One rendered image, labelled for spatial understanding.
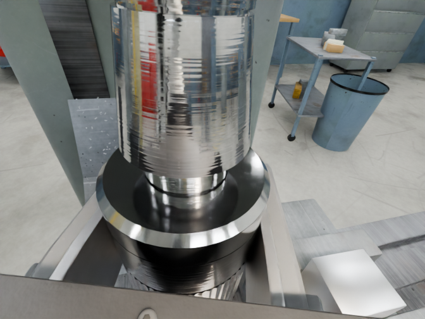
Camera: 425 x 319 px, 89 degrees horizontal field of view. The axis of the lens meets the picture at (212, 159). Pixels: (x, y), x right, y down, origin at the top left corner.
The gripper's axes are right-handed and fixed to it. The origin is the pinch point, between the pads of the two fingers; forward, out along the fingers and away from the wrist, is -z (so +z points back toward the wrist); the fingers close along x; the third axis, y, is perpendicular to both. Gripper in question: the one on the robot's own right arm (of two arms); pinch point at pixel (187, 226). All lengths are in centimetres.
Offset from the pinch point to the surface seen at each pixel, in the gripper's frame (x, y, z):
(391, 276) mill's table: -29.8, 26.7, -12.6
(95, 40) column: 20.2, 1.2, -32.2
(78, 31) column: 22.0, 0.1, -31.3
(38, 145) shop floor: 161, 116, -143
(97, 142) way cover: 22.2, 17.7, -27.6
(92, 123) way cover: 22.9, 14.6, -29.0
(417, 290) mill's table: -34.0, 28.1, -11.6
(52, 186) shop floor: 119, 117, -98
